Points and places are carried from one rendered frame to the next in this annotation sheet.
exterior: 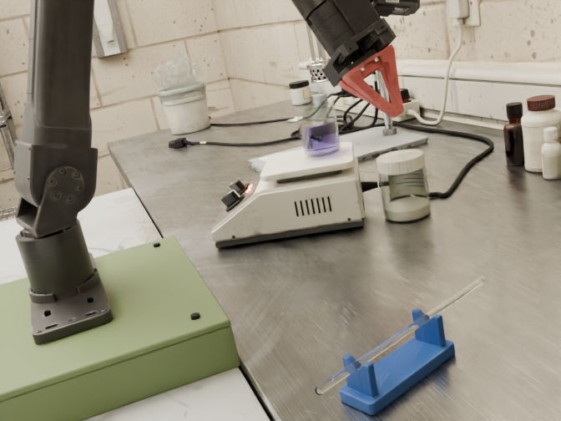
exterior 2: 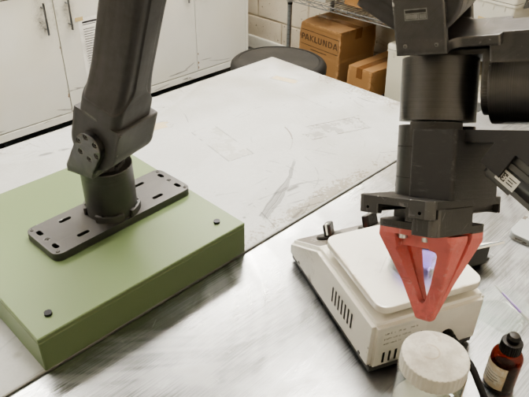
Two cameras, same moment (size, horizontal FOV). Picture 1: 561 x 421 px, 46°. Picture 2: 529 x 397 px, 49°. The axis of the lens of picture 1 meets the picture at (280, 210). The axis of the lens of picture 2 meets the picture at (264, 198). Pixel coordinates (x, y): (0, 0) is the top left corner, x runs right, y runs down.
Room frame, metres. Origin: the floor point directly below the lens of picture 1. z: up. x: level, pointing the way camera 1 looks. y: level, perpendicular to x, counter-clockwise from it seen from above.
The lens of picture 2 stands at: (0.50, -0.38, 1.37)
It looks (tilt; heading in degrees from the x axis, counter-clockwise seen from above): 33 degrees down; 60
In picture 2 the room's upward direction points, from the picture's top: 1 degrees clockwise
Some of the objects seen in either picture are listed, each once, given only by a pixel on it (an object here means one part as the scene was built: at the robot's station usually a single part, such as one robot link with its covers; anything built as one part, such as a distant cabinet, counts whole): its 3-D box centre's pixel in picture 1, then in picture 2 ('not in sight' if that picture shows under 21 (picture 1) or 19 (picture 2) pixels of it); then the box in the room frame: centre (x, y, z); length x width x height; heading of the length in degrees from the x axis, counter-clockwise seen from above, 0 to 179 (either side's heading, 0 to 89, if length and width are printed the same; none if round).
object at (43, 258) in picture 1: (57, 261); (109, 187); (0.64, 0.23, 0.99); 0.20 x 0.07 x 0.08; 18
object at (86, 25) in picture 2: not in sight; (101, 44); (1.20, 2.48, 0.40); 0.24 x 0.01 x 0.30; 16
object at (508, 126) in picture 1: (516, 133); not in sight; (0.94, -0.36, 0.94); 0.04 x 0.04 x 0.09
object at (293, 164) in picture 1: (308, 160); (400, 261); (0.86, -0.05, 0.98); 0.12 x 0.12 x 0.01; 81
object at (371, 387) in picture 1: (396, 356); not in sight; (0.45, -0.06, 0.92); 0.10 x 0.03 x 0.04; 127
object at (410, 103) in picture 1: (368, 103); not in sight; (1.60, -0.26, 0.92); 0.40 x 0.06 x 0.04; 16
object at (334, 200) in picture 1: (295, 195); (382, 276); (0.86, -0.02, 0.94); 0.22 x 0.13 x 0.08; 81
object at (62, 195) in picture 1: (47, 196); (109, 141); (0.64, 0.22, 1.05); 0.09 x 0.06 x 0.06; 31
